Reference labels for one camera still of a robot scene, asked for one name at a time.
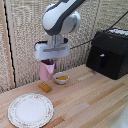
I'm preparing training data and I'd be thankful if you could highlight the pink mug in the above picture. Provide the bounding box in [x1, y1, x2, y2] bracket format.
[39, 59, 58, 82]

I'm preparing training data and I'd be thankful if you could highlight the small white bowl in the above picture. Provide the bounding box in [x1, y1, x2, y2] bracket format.
[53, 71, 70, 85]

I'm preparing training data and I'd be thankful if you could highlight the yellow food in bowl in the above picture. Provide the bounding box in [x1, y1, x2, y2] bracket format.
[56, 75, 68, 81]

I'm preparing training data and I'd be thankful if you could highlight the white floral-rimmed plate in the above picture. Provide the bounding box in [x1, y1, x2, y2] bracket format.
[7, 93, 55, 128]

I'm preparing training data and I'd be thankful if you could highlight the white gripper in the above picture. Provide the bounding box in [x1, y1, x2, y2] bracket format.
[34, 40, 71, 62]

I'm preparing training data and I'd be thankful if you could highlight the black cable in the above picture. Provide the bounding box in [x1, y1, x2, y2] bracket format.
[69, 12, 128, 50]

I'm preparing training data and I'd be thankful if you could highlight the black box appliance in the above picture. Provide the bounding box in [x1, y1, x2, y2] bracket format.
[85, 28, 128, 81]

